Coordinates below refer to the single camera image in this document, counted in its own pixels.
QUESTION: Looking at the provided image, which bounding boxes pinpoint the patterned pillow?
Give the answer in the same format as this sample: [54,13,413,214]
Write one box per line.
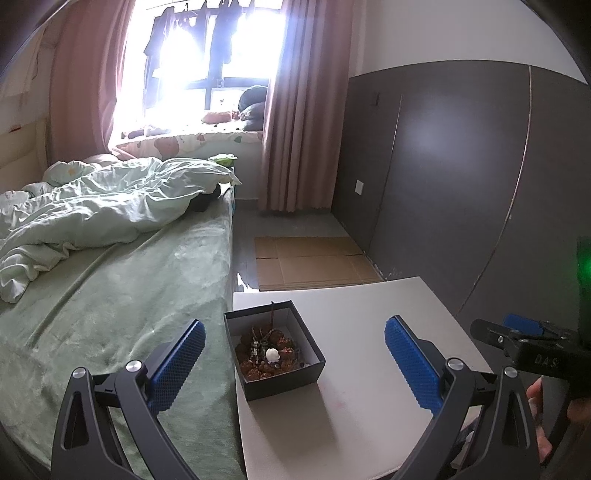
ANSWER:
[43,160,101,188]

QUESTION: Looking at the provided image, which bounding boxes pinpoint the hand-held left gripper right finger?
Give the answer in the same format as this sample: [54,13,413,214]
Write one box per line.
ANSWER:
[385,315,553,480]

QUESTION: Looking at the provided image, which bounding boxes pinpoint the person's right hand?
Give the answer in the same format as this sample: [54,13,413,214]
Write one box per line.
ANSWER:
[526,376,591,464]

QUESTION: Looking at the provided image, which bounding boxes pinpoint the pink curtain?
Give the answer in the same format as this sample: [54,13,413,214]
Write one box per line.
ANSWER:
[47,0,140,164]
[257,0,350,216]

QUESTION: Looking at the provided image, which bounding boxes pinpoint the pale green quilt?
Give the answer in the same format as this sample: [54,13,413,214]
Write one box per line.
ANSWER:
[0,157,242,304]

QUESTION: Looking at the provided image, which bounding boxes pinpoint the window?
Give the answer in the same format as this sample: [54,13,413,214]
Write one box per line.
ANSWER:
[113,0,283,136]

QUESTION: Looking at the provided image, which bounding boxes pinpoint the dark pillows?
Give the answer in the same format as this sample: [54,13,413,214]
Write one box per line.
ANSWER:
[237,85,271,133]

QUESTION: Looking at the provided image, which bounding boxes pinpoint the dark hanging garments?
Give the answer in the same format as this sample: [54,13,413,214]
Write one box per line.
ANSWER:
[213,0,260,64]

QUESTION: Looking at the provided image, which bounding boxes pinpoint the bed with green sheet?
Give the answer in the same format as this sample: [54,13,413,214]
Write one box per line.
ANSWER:
[0,182,247,480]

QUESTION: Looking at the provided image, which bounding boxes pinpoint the black jewelry box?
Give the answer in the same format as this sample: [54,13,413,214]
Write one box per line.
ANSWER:
[223,300,327,401]

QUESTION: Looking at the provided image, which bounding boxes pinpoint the beige padded headboard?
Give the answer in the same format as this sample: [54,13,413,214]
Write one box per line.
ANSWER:
[0,117,51,197]

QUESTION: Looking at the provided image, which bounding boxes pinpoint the dark hanging shirt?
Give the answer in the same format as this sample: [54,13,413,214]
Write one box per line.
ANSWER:
[142,4,195,80]

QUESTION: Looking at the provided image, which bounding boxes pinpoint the brown bead bracelet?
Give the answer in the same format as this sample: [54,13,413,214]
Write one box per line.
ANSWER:
[235,328,301,381]

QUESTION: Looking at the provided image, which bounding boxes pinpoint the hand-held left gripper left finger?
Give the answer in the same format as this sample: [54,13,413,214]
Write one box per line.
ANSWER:
[51,318,207,480]

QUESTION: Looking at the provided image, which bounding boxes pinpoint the patterned window seat cushion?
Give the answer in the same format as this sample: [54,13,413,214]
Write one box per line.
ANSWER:
[110,130,265,161]

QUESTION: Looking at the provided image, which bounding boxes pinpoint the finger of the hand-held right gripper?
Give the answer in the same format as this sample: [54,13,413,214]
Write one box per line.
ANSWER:
[470,318,525,360]
[502,313,579,345]

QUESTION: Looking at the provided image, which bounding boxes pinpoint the flat cardboard sheet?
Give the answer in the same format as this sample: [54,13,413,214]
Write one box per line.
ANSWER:
[253,235,385,292]

